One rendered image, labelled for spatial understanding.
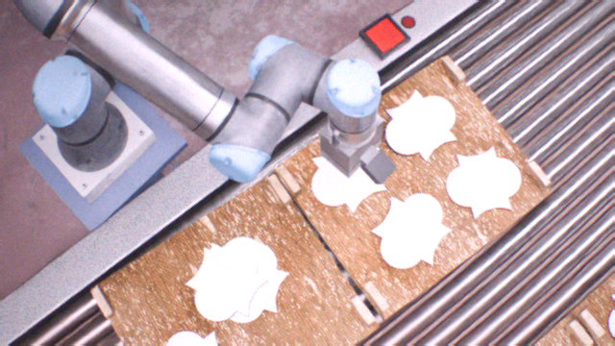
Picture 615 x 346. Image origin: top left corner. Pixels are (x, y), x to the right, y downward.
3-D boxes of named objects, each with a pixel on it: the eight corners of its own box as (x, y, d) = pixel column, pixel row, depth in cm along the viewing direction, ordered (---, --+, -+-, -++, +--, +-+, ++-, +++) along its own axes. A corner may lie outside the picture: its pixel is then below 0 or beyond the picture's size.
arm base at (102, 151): (46, 144, 156) (29, 123, 146) (95, 91, 159) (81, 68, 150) (92, 186, 151) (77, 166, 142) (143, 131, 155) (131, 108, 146)
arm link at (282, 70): (231, 80, 111) (300, 111, 110) (270, 21, 115) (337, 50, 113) (235, 105, 119) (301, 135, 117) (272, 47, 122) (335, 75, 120)
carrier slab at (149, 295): (92, 289, 144) (90, 288, 143) (273, 175, 150) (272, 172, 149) (188, 448, 134) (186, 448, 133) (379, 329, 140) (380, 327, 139)
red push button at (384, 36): (363, 36, 160) (363, 33, 158) (385, 20, 161) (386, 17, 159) (382, 56, 158) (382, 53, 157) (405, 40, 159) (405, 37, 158)
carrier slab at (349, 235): (273, 171, 151) (272, 168, 149) (442, 59, 157) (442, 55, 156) (383, 321, 141) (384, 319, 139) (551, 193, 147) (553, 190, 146)
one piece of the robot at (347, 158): (373, 173, 119) (369, 205, 134) (411, 131, 121) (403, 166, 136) (312, 123, 122) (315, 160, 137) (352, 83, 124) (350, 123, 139)
